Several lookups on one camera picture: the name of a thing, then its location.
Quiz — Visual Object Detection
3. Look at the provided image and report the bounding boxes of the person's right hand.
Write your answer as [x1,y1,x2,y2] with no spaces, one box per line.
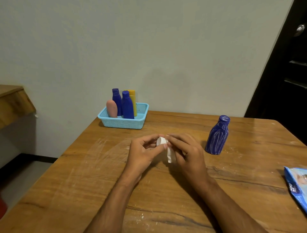
[165,133,212,186]

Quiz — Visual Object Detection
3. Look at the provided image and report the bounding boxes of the person's left hand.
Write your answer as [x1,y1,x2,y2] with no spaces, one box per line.
[124,134,168,183]

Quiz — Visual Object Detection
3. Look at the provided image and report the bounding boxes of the white wipe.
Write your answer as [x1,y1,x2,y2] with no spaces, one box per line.
[156,136,174,164]

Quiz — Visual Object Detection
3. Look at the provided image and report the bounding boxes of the person's left forearm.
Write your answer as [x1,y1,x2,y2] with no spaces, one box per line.
[84,173,142,233]

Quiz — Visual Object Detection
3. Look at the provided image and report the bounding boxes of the person's right forearm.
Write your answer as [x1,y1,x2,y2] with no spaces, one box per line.
[192,177,268,233]

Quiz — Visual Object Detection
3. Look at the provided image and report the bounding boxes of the light blue plastic basket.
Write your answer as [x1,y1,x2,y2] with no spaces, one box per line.
[97,103,149,130]

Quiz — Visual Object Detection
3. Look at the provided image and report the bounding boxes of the blue bottle with white streaks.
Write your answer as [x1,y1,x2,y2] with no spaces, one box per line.
[205,115,231,155]

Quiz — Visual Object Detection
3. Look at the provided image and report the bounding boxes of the plain blue bottle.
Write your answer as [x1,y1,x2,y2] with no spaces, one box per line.
[121,91,135,120]
[112,88,123,117]

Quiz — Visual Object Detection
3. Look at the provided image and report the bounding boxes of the yellow bottle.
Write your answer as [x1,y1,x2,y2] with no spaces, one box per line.
[127,90,138,117]

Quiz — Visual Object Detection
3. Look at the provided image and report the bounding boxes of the pink bottle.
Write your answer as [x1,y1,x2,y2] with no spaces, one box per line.
[106,100,118,118]

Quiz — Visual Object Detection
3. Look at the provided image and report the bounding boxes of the dark door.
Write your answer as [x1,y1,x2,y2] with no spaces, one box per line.
[244,0,307,145]

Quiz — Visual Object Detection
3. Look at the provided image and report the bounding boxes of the blue wipes packet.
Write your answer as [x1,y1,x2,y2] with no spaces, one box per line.
[284,166,307,214]

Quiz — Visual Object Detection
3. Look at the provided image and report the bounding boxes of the wooden shelf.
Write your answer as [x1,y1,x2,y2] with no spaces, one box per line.
[0,84,36,130]

